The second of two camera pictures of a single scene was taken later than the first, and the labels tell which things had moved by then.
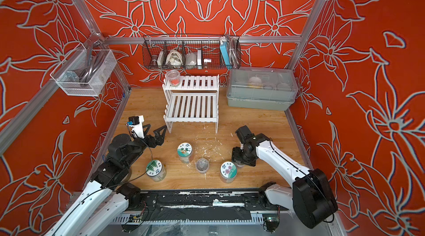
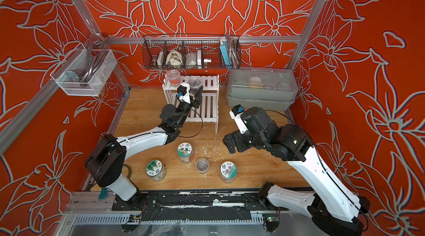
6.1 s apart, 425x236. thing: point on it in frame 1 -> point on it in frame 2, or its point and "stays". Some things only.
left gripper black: [159, 140] -> [197, 101]
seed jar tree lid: [155, 169] stays
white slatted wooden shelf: [196, 99] stays
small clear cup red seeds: [174, 77] stays
